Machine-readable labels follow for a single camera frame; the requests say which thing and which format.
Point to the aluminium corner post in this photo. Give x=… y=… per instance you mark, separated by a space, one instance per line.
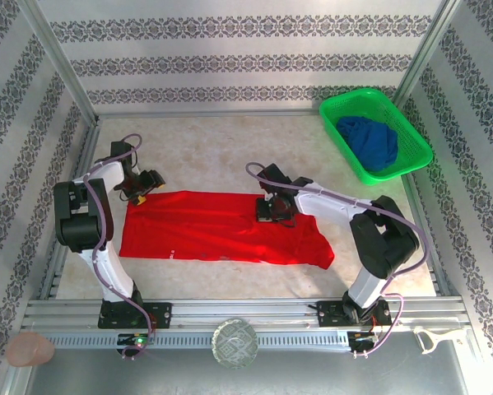
x=428 y=49
x=63 y=61

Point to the aluminium back rail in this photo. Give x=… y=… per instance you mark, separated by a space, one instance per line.
x=188 y=114

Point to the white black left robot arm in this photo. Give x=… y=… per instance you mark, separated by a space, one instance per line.
x=110 y=267

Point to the aluminium side rail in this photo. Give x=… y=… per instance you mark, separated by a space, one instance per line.
x=414 y=193
x=89 y=144

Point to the green plastic basket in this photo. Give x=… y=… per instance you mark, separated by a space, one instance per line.
x=415 y=144

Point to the aluminium mounting rail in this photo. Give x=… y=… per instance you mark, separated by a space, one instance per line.
x=229 y=308

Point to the blue cloth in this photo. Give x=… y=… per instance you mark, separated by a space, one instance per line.
x=371 y=144

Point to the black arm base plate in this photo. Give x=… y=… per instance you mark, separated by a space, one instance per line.
x=159 y=314
x=332 y=314

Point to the white peeler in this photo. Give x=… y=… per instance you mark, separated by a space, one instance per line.
x=429 y=341

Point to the red t-shirt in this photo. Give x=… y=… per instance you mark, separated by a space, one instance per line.
x=213 y=230

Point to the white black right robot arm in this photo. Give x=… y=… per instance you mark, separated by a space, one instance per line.
x=328 y=203

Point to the patterned round glass dish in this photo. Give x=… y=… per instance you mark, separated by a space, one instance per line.
x=234 y=345

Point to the pink plastic cup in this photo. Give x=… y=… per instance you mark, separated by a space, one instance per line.
x=30 y=349

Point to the small connector board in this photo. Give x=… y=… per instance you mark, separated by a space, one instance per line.
x=363 y=339
x=135 y=340

